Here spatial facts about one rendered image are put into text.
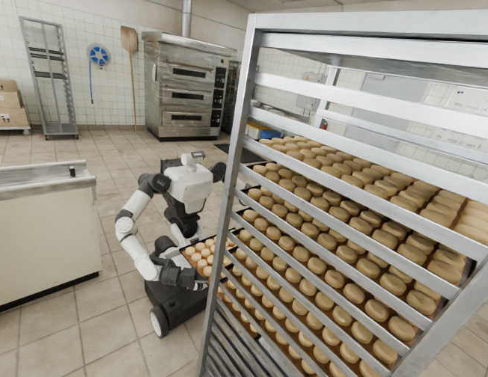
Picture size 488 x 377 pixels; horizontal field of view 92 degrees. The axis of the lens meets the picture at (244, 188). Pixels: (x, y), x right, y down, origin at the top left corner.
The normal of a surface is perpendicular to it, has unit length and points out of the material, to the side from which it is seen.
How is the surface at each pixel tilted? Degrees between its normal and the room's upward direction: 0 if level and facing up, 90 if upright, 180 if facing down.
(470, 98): 90
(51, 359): 0
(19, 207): 90
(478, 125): 90
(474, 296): 90
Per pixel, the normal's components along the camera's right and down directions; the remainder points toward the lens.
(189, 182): 0.59, -0.30
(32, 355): 0.17, -0.88
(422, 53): -0.73, 0.19
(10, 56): 0.59, 0.45
